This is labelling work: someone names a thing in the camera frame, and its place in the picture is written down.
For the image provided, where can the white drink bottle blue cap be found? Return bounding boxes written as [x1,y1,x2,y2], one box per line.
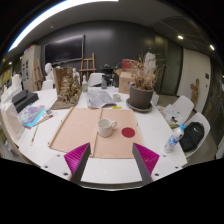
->
[163,123,186,154]

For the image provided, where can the pale cabinet with pictures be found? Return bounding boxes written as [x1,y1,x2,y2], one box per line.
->
[20,44,43,93]

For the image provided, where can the pale green spray bottle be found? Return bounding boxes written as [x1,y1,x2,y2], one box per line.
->
[81,75,89,94]

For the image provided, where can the wooden figure sculpture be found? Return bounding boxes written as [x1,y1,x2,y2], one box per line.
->
[189,78,200,108]

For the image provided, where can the red cardboard box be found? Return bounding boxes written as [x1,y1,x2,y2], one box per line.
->
[121,59,136,70]

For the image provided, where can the colourful printed book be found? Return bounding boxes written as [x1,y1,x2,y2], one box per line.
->
[18,104,47,129]

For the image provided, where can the white ceramic mug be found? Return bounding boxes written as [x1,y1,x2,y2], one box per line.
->
[97,118,118,139]

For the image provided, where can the flat round red coaster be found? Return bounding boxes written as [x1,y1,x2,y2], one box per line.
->
[121,126,136,139]

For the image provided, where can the white plastic chair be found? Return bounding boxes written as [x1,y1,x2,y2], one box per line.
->
[181,111,212,159]
[87,72,105,88]
[163,95,195,126]

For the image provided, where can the white plaster torso statue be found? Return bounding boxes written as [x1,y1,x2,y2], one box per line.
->
[143,51,158,76]

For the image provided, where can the black flat boxes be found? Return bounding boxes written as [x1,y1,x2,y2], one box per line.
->
[11,89,40,114]

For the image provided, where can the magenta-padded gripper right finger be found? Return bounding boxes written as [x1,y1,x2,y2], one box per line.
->
[131,142,184,186]

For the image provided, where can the white plaster bust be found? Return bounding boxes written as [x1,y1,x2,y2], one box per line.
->
[44,62,56,83]

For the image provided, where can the small white plaster figurine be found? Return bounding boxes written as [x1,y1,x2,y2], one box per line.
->
[72,68,81,84]

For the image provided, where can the printed newspaper sheet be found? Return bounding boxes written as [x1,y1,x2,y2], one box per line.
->
[85,90,117,109]

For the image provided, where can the black wall screen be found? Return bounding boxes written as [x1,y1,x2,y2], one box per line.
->
[44,34,86,66]

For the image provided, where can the grey plant pot saucer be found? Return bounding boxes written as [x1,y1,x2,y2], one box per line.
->
[125,98,154,113]

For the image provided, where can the tan wooden drawing board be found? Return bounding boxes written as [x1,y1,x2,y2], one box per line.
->
[47,106,144,160]

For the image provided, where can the black backpack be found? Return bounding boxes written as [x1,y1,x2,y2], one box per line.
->
[179,121,205,153]

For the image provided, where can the dried plant in grey pot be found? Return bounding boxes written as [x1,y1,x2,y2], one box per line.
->
[128,54,161,110]

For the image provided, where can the long ceiling strip light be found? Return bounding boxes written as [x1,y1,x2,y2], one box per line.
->
[8,0,119,53]

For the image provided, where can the wooden easel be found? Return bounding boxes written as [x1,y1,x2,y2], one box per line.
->
[79,52,98,84]

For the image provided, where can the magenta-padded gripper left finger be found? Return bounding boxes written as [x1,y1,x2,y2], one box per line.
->
[40,142,92,185]

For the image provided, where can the stack of white papers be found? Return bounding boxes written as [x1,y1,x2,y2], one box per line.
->
[163,103,183,125]

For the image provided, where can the dark double door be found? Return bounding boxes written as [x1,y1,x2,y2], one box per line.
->
[154,33,184,96]

